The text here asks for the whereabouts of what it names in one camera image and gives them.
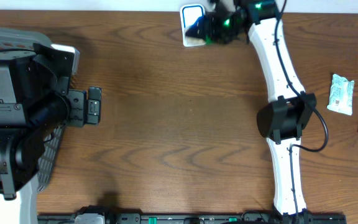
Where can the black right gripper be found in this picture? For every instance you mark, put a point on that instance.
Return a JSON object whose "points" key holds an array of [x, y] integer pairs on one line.
{"points": [[209, 27]]}

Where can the teal white snack packet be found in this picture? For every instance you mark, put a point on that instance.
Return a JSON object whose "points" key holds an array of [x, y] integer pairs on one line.
{"points": [[341, 93]]}

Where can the green lid white jar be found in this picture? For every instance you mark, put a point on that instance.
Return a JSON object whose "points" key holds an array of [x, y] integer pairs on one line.
{"points": [[193, 41]]}

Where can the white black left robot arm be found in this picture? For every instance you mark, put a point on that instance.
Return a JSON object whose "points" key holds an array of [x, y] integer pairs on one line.
{"points": [[22, 208]]}

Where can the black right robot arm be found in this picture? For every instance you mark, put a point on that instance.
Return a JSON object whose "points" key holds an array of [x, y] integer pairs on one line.
{"points": [[282, 121]]}

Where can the grey plastic mesh basket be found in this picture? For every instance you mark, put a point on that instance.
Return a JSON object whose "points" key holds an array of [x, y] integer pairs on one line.
{"points": [[29, 109]]}

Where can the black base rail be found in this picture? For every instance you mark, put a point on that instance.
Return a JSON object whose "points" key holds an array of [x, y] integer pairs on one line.
{"points": [[95, 215]]}

